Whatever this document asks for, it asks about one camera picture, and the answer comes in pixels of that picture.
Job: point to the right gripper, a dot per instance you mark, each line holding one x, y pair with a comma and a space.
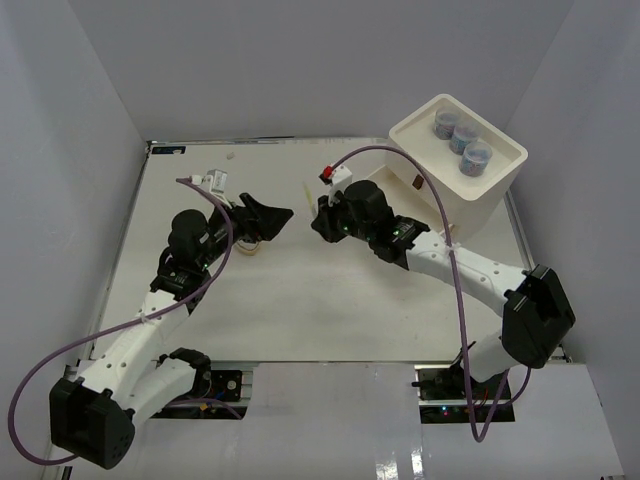
325, 220

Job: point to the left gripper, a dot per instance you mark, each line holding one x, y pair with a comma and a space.
268, 222

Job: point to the beige masking tape roll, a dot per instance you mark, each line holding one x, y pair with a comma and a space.
247, 248

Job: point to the yellow highlighter pen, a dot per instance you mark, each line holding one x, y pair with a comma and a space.
310, 200

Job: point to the white drawer storage box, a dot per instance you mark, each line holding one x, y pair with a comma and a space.
468, 201

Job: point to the paper clip jar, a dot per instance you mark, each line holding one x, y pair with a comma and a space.
445, 121
475, 158
463, 134

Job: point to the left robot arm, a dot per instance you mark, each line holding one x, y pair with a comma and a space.
95, 417

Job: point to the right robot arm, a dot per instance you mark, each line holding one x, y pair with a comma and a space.
535, 311

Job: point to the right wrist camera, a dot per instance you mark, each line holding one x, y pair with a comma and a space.
337, 179

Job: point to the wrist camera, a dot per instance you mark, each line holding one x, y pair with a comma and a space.
214, 182
337, 179

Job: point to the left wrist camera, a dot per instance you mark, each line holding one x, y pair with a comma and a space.
214, 182

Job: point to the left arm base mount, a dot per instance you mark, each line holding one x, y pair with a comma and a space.
218, 393

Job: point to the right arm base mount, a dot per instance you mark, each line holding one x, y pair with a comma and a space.
442, 397

